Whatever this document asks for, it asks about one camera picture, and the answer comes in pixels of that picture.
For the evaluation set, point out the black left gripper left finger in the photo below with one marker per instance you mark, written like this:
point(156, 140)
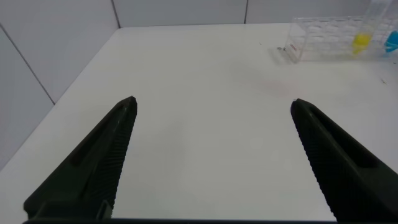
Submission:
point(93, 165)

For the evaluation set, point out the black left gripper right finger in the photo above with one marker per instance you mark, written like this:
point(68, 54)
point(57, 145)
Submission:
point(345, 168)

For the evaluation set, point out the test tube with blue pigment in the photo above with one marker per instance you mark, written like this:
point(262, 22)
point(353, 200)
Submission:
point(393, 43)

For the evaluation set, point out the test tube with yellow pigment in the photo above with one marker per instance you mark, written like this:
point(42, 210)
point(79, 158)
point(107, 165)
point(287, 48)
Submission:
point(360, 42)

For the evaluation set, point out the clear acrylic test tube rack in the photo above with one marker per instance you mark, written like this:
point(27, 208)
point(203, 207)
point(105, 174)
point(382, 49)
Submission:
point(326, 40)

